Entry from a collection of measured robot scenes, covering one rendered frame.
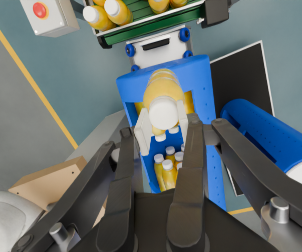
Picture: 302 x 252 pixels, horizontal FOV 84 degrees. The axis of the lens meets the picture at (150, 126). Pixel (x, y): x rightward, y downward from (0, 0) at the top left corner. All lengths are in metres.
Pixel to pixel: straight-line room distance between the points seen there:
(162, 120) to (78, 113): 1.78
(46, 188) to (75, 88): 1.17
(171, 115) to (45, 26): 0.51
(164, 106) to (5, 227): 0.69
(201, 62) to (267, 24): 1.40
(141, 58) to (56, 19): 0.30
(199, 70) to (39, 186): 0.84
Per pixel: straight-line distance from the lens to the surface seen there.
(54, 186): 0.94
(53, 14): 0.63
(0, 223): 0.79
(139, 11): 0.76
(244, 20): 1.76
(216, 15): 0.66
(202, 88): 0.46
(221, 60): 1.55
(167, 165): 0.65
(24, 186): 1.02
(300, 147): 0.98
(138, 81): 0.42
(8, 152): 2.78
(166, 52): 0.71
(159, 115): 0.21
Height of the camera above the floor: 1.64
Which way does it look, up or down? 66 degrees down
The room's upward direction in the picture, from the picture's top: 168 degrees counter-clockwise
